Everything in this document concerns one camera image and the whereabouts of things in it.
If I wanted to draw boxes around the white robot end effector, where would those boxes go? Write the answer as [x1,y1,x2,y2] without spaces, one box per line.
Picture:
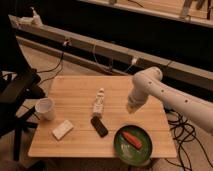
[126,95,145,113]

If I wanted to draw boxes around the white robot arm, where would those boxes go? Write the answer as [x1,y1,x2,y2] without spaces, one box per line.
[127,67,213,135]

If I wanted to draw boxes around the red carrot toy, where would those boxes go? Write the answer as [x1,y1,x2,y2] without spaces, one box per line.
[122,131,142,149]

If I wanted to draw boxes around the black rectangular remote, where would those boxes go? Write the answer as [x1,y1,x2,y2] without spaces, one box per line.
[91,116,108,137]

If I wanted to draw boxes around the clear plastic fork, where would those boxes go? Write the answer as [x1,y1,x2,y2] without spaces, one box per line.
[121,144,135,159]

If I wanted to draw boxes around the green round plate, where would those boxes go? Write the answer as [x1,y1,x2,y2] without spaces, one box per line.
[113,125,152,166]

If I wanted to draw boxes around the white rectangular sponge block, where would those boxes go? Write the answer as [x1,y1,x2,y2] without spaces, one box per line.
[52,120,74,140]

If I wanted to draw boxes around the white paper cup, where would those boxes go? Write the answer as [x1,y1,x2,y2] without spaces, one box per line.
[35,98,55,121]

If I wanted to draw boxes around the black chair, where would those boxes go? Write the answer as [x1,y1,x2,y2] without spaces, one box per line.
[0,69,45,161]

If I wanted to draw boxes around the white spray bottle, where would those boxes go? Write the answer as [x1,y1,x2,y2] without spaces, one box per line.
[19,7,43,27]

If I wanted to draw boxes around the black floor cables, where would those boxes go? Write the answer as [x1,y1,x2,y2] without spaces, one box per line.
[165,108,213,169]

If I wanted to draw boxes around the grey metal rail beam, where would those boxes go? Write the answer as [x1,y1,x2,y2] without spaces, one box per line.
[9,15,213,91]

